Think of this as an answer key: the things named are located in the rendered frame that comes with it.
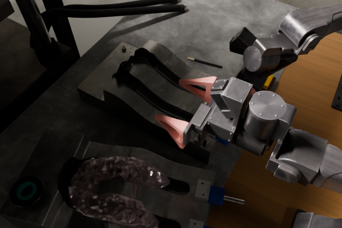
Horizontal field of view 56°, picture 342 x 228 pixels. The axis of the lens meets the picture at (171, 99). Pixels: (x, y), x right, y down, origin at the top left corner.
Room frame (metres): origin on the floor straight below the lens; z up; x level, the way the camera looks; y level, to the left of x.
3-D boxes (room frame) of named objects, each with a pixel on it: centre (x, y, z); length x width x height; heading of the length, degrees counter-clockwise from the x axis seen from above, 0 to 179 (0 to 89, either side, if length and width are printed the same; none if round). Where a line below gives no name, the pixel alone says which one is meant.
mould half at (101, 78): (0.66, 0.04, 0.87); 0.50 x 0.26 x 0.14; 59
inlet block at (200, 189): (0.31, -0.13, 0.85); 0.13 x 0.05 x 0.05; 76
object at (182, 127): (0.33, -0.02, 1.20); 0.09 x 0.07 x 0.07; 60
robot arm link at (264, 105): (0.27, -0.18, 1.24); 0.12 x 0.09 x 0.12; 60
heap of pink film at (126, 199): (0.32, 0.14, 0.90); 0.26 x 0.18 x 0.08; 76
